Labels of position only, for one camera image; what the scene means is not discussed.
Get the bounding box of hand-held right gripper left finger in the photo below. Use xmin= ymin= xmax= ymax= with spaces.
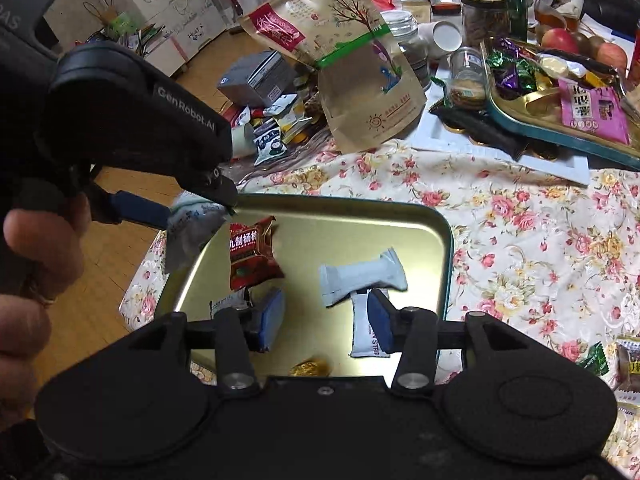
xmin=126 ymin=287 xmax=286 ymax=397

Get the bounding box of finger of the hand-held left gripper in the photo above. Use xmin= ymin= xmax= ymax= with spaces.
xmin=189 ymin=167 xmax=239 ymax=217
xmin=89 ymin=181 xmax=172 ymax=234

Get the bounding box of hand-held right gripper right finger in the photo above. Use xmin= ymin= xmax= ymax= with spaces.
xmin=366 ymin=287 xmax=530 ymax=397

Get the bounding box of white navy snack packet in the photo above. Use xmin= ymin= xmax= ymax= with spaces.
xmin=349 ymin=287 xmax=392 ymax=359

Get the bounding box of small white printed packet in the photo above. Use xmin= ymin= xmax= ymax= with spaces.
xmin=209 ymin=294 xmax=252 ymax=318

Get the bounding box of silver white snack packet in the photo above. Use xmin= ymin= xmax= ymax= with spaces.
xmin=319 ymin=247 xmax=409 ymax=309

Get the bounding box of pale grey snack packet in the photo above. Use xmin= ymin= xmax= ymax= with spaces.
xmin=162 ymin=191 xmax=232 ymax=274

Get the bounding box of gold round candy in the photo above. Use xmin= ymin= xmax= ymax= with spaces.
xmin=289 ymin=357 xmax=332 ymax=379

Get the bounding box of red snack packet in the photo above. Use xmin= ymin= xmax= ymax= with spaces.
xmin=229 ymin=216 xmax=285 ymax=292

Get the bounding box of gold tin tray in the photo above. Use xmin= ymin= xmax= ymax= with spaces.
xmin=154 ymin=194 xmax=454 ymax=387

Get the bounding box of person's left hand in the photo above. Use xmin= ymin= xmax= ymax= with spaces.
xmin=0 ymin=192 xmax=94 ymax=432

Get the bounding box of white tape roll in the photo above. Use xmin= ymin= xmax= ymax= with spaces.
xmin=229 ymin=122 xmax=259 ymax=159

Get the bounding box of white green small packet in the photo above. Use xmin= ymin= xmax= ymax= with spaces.
xmin=252 ymin=127 xmax=289 ymax=167

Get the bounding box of grey box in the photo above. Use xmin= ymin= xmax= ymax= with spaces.
xmin=217 ymin=50 xmax=299 ymax=107

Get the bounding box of floral tablecloth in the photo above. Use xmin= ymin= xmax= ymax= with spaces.
xmin=119 ymin=137 xmax=640 ymax=467

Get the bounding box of kraft paper bag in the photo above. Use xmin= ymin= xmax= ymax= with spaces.
xmin=238 ymin=0 xmax=429 ymax=154

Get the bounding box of silver green snack packet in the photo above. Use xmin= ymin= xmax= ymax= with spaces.
xmin=576 ymin=342 xmax=610 ymax=377

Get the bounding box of white board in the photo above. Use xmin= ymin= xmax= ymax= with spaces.
xmin=409 ymin=94 xmax=592 ymax=187

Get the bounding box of small silver-lid glass jar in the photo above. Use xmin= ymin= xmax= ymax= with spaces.
xmin=387 ymin=10 xmax=431 ymax=89

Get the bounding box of brown walnut snack packet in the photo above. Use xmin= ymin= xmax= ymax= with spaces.
xmin=614 ymin=337 xmax=640 ymax=392

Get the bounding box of teal gold snack tin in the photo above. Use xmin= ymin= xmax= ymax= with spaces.
xmin=479 ymin=35 xmax=640 ymax=172

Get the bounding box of purple wrapped candy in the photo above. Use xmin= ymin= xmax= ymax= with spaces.
xmin=494 ymin=64 xmax=522 ymax=102

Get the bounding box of white round lid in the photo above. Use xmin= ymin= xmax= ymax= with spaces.
xmin=424 ymin=20 xmax=464 ymax=59

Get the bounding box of small clear jar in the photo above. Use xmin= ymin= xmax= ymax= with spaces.
xmin=447 ymin=47 xmax=489 ymax=86

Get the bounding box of green foil candy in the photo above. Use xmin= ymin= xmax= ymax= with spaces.
xmin=486 ymin=47 xmax=517 ymax=72

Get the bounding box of pink snack packet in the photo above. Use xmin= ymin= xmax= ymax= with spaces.
xmin=557 ymin=77 xmax=632 ymax=147

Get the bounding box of glass jar of nuts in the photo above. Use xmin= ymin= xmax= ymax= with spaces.
xmin=459 ymin=0 xmax=511 ymax=52

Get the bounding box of red apple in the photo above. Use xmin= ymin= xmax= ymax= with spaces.
xmin=541 ymin=28 xmax=581 ymax=54
xmin=594 ymin=42 xmax=629 ymax=74

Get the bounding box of green can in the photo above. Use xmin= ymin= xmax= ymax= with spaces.
xmin=496 ymin=0 xmax=530 ymax=44

